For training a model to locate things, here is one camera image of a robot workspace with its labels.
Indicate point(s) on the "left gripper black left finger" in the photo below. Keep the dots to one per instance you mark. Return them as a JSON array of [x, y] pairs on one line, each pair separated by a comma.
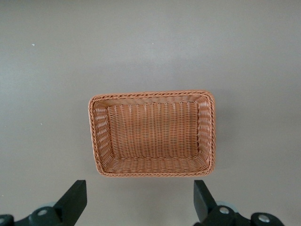
[[75, 200]]

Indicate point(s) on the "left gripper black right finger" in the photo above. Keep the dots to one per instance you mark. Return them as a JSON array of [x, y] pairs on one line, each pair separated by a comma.
[[203, 202]]

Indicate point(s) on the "brown wicker basket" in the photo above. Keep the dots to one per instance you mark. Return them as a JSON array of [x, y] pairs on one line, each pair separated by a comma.
[[152, 131]]

